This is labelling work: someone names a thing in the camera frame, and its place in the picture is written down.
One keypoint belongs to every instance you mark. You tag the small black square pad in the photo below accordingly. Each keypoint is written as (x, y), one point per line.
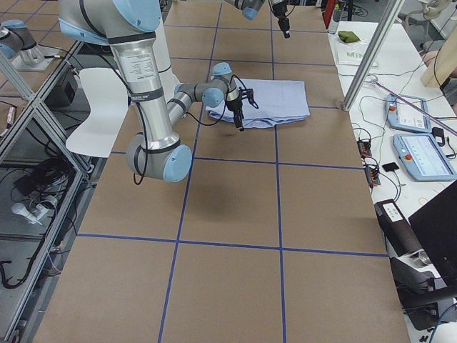
(390, 167)

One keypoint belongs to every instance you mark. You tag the upper teach pendant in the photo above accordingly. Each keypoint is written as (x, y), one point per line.
(402, 116)

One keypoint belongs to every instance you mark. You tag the lower teach pendant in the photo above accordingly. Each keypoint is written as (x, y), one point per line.
(423, 158)

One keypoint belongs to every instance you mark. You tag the black device with white label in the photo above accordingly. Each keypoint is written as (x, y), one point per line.
(396, 228)

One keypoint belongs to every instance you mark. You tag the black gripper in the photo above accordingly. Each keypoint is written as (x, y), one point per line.
(234, 106)
(280, 11)

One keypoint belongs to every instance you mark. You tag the white paper with green text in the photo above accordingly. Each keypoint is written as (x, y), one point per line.
(347, 54)

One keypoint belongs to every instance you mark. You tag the lower black orange connector box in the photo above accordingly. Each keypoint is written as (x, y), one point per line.
(372, 175)

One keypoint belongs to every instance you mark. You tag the light blue striped shirt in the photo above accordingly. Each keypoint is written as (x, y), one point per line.
(277, 102)

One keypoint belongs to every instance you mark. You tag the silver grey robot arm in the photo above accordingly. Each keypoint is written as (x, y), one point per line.
(130, 29)
(251, 8)

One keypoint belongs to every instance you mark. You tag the white plastic chair seat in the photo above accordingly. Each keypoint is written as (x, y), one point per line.
(108, 102)

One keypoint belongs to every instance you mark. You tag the upper black orange connector box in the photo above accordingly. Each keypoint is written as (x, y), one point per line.
(364, 148)

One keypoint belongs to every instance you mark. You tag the green cloth bag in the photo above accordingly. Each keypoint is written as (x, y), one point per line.
(348, 37)

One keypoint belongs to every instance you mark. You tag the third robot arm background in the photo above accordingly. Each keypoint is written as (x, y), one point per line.
(18, 45)

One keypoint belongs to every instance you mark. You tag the aluminium frame post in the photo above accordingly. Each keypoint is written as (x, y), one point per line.
(374, 46)

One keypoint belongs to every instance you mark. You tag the black orange connector box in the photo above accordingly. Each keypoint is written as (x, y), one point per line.
(372, 175)
(364, 148)

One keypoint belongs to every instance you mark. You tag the teach pendant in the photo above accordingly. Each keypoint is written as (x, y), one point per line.
(402, 116)
(423, 158)

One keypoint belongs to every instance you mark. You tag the white power strip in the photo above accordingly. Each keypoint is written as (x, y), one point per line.
(34, 216)

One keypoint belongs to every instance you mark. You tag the aluminium frame rack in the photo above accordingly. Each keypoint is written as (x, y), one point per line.
(37, 166)

